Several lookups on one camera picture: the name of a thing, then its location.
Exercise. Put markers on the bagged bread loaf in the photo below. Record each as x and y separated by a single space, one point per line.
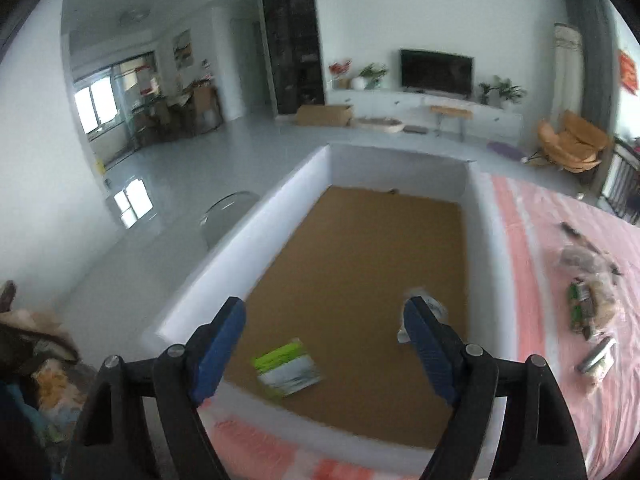
581 263

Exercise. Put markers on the small wooden stool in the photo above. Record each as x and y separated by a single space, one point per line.
461 114

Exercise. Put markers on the leafy plant white pot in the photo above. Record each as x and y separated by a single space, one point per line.
509 94

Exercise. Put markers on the white cardboard storage box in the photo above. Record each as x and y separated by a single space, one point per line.
329 257

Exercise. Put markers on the black tall cabinet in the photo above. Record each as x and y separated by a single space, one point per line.
293 43

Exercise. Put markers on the green white snack packet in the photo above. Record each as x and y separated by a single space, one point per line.
286 370

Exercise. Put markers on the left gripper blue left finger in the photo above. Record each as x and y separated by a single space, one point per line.
111 438

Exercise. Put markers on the small potted plant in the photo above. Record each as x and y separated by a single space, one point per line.
484 92

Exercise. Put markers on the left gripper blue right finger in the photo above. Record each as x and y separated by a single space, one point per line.
537 438

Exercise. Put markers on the striped pink grey tablecloth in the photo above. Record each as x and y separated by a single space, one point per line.
257 442

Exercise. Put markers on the brown cardboard box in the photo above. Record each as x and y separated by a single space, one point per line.
324 115

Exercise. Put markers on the white tv cabinet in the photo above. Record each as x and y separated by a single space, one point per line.
413 109

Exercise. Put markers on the dark wooden chair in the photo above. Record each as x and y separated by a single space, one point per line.
620 192

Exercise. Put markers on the black flat television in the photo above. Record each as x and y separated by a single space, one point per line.
436 72

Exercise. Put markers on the orange lounge chair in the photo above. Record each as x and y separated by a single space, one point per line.
577 147

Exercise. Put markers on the red flower vase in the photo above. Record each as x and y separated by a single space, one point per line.
338 72

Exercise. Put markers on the green potted plant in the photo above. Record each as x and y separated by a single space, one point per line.
374 74

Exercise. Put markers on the red wall hanging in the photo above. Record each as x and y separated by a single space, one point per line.
628 72

